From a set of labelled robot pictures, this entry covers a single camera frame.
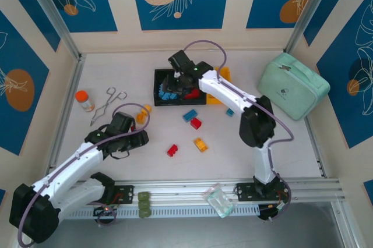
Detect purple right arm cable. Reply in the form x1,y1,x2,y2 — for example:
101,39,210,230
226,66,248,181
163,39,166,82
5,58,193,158
184,40,294,221

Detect slotted cable duct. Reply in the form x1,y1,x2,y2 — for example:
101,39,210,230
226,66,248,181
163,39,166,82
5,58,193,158
66,203,261,220

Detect aluminium upright post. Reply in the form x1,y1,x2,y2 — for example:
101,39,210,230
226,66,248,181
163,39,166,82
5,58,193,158
284,0,336,54
19,0,85,60

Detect orange capped bottle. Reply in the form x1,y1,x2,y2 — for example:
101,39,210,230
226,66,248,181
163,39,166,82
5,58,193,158
75,90,96,113

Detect aluminium table side rail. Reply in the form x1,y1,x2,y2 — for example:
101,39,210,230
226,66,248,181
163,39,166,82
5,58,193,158
302,116,329,178
47,53,87,173

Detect yellow striped lego brick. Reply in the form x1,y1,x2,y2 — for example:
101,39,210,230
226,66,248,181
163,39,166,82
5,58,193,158
193,137,210,153

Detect mint green zip case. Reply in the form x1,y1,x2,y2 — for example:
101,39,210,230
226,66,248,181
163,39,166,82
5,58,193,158
257,52,332,121

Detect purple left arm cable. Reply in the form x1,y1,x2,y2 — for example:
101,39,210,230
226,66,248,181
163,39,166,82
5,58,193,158
17,102,152,246

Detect long red lego brick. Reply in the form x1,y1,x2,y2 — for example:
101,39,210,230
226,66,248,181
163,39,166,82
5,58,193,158
166,143,180,158
184,88,201,100

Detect clear plastic zip bag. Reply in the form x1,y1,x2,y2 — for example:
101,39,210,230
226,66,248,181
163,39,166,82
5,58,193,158
202,183,238,219

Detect long aluminium base rail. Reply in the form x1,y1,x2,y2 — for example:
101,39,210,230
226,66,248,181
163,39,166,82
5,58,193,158
68,177,342,203

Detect yellow plastic bin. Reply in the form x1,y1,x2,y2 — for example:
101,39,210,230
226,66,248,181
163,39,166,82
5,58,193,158
206,66,233,106

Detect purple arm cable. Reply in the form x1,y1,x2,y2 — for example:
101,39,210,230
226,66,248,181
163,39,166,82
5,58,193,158
17,102,152,246
184,40,294,221

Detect metal tongs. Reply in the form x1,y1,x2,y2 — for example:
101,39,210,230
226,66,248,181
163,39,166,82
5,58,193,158
89,87,128,127

